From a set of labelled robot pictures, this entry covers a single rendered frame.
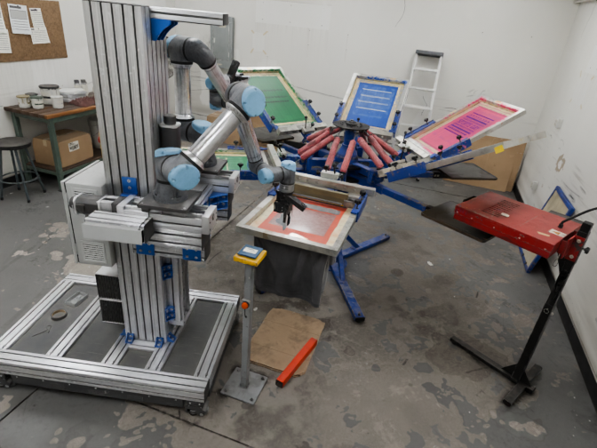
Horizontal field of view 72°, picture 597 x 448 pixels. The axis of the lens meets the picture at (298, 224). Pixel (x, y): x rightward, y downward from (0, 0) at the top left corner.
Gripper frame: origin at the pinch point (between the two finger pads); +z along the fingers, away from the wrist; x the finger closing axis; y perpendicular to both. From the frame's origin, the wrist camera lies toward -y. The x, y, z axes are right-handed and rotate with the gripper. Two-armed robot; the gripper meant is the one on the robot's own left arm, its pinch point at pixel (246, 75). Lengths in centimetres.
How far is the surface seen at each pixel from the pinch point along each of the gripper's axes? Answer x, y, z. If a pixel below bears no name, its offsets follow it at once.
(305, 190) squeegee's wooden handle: 60, 57, -2
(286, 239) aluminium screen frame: 81, 59, -59
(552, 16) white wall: 145, -85, 438
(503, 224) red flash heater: 177, 34, 15
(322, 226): 87, 61, -27
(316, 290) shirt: 101, 90, -46
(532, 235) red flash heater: 192, 31, 12
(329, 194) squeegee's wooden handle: 76, 54, 1
